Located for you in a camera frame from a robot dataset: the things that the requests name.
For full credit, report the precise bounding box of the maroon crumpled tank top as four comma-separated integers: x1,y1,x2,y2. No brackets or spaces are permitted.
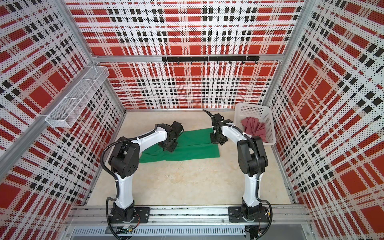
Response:
241,117,268,143

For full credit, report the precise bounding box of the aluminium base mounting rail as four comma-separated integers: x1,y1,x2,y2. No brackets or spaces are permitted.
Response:
65,205,312,227

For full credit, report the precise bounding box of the white perforated plastic basket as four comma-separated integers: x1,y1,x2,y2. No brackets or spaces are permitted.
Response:
234,104,276,146

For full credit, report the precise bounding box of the green tank top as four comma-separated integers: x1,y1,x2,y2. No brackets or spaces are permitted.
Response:
140,129,220,164

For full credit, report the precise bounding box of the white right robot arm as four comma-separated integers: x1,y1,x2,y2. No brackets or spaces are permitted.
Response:
208,113,270,223

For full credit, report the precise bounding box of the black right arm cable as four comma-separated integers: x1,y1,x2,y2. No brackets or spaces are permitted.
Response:
202,109,274,238

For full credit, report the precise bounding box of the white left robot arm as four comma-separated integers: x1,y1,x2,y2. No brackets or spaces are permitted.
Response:
103,122,184,224

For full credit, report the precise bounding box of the black wall hook rail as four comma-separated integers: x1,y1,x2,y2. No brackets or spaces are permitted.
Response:
162,56,260,64

